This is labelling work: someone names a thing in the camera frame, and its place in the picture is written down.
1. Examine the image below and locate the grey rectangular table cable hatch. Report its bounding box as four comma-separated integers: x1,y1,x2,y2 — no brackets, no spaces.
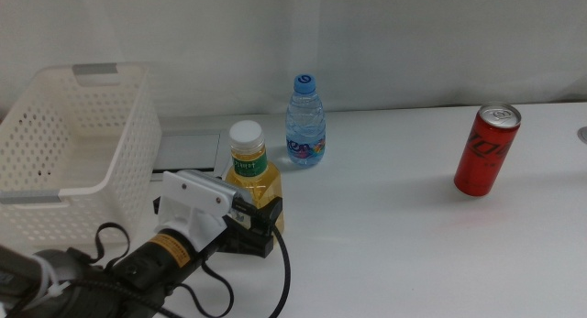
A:
152,128,230,181

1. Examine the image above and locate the white perforated plastic basket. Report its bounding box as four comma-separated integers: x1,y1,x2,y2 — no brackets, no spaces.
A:
0,62,163,256

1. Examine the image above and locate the clear water bottle blue cap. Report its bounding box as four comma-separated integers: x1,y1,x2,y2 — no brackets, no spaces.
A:
284,72,327,168

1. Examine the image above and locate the white cable tie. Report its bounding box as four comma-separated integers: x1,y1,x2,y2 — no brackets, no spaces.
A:
30,253,71,303

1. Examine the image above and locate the white curtain backdrop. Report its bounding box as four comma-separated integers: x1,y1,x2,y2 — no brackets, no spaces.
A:
0,0,587,122

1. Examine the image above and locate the red cola can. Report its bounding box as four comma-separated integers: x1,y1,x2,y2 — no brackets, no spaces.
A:
453,101,523,198

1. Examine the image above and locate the yellow tea bottle white cap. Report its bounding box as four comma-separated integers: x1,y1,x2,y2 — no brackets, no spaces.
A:
224,120,285,235

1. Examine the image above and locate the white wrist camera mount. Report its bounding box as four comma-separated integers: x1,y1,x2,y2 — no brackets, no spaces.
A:
158,170,236,253

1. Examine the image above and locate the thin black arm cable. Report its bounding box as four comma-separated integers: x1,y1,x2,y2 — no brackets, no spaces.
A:
94,222,236,318

